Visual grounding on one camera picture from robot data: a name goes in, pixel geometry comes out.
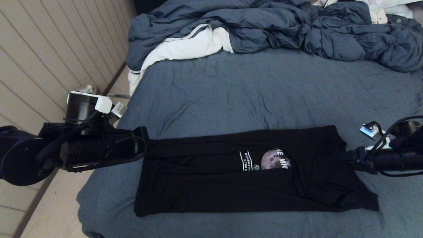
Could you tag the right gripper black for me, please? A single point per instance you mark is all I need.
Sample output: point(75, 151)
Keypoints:
point(396, 160)

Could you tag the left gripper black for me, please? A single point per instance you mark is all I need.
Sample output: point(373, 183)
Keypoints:
point(99, 150)

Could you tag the black moon print T-shirt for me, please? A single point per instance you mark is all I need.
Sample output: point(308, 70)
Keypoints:
point(214, 188)

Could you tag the clear plastic bin liner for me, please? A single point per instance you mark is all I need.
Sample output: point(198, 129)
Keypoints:
point(86, 88)

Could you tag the white blanket grey stripe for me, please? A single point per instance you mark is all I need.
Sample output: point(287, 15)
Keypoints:
point(185, 48)

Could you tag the black headboard panel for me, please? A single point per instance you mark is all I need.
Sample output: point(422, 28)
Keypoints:
point(145, 6)

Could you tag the blue bed sheet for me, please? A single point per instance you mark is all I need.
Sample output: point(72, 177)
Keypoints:
point(248, 96)

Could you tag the crumpled blue duvet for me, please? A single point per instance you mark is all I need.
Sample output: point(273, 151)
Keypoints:
point(264, 26)

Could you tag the right motor cylinder white bracket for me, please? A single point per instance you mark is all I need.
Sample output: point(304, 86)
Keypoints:
point(409, 127)

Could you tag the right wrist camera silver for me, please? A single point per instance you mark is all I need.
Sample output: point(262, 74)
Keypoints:
point(366, 130)

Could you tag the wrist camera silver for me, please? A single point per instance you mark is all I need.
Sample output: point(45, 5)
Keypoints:
point(366, 130)
point(119, 109)

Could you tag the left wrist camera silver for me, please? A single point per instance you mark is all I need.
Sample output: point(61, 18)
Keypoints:
point(119, 109)

